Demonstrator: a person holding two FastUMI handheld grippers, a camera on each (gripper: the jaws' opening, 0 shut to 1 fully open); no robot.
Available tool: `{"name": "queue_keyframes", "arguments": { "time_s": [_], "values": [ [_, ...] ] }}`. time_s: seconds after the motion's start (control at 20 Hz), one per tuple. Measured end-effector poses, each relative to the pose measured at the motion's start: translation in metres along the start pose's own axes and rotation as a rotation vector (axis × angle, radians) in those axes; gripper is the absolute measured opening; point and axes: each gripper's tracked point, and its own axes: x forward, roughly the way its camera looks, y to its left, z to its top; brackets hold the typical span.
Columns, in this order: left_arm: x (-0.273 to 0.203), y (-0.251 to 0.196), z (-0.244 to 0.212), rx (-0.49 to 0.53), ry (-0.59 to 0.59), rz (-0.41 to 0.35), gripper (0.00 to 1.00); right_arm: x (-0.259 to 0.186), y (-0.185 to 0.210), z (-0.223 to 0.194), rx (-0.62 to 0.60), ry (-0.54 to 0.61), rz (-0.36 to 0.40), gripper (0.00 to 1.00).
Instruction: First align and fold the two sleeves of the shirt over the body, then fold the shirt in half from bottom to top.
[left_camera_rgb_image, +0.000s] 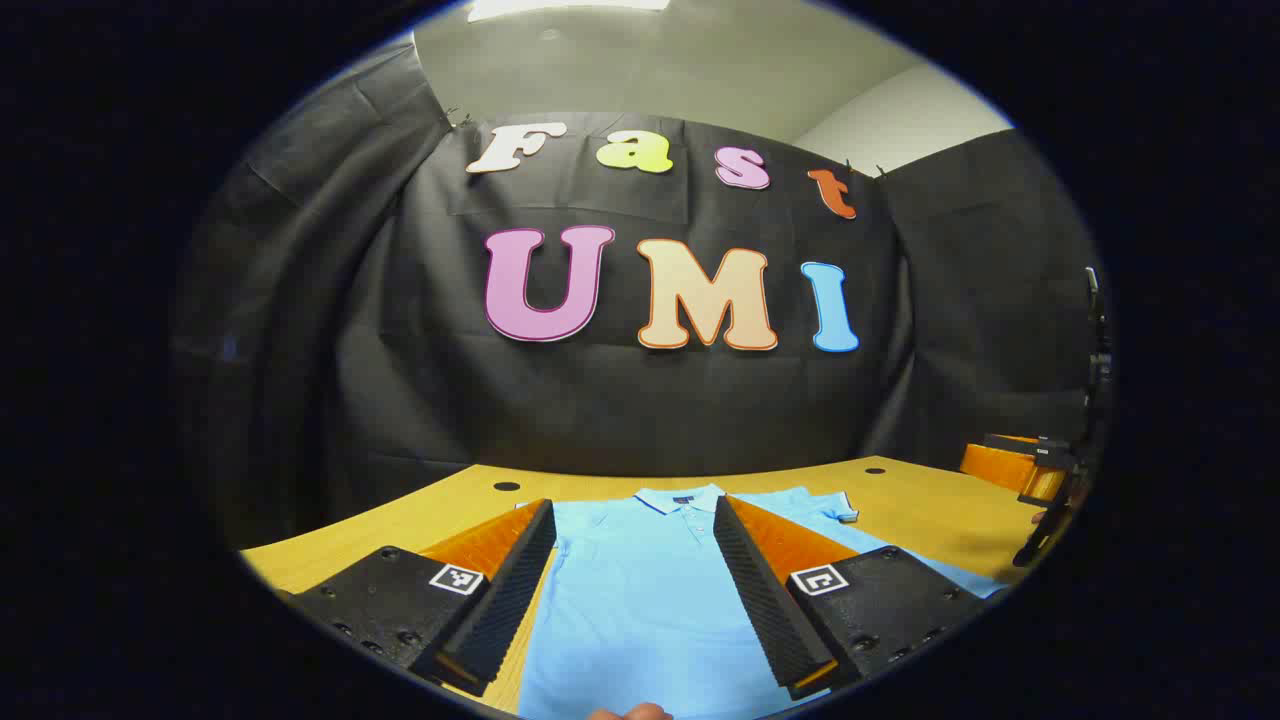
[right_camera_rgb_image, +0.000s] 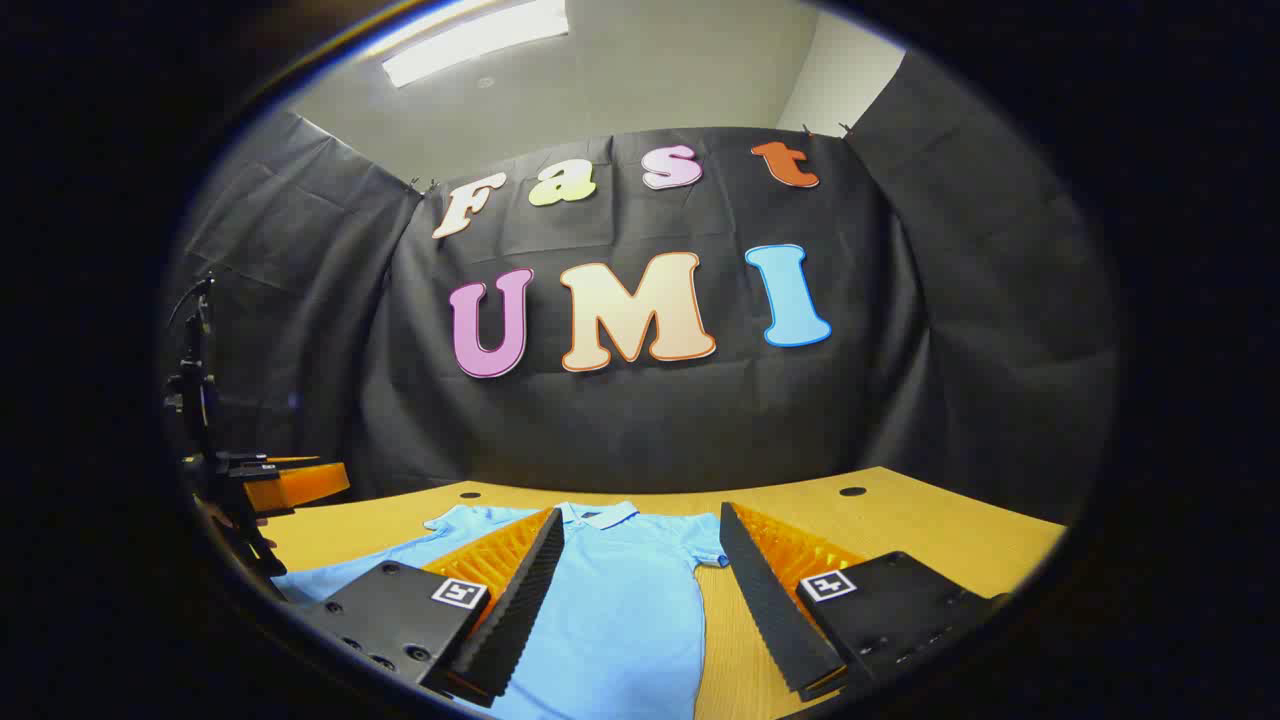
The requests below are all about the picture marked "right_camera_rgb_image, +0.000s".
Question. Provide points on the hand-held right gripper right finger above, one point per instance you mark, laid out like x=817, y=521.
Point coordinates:
x=770, y=600

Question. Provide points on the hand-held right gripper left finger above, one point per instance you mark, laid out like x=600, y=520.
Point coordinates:
x=520, y=600

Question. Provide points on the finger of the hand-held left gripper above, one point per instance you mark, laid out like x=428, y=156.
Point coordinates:
x=295, y=485

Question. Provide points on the light blue T-shirt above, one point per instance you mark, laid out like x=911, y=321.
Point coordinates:
x=620, y=600

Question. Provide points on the black backdrop cloth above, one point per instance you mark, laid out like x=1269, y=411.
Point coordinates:
x=650, y=420

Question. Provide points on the ceiling light panel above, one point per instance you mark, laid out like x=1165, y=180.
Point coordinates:
x=470, y=40

